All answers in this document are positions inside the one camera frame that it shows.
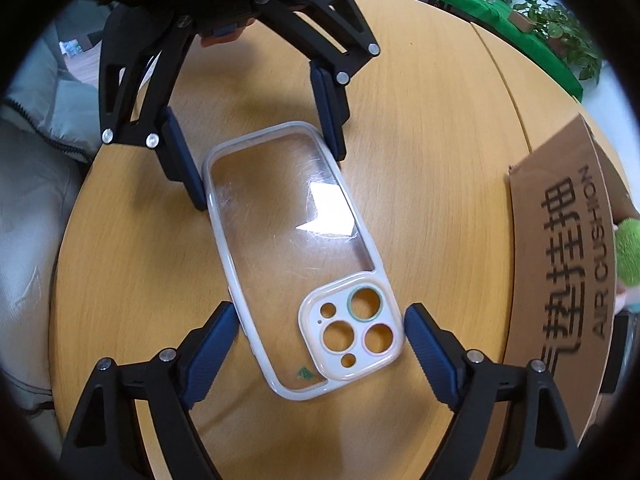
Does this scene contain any clear beige phone case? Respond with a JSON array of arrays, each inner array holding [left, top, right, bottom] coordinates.
[[203, 122, 405, 401]]

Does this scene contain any grey puffer jacket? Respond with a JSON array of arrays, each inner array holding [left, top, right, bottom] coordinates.
[[1, 0, 111, 413]]

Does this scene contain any brown cardboard box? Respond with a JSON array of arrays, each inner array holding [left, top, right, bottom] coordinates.
[[503, 116, 639, 439]]

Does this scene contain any large potted green plant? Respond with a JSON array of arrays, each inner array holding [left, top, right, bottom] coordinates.
[[512, 0, 604, 82]]

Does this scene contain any green haired plush toy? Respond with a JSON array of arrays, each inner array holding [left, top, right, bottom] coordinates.
[[614, 218, 639, 314]]

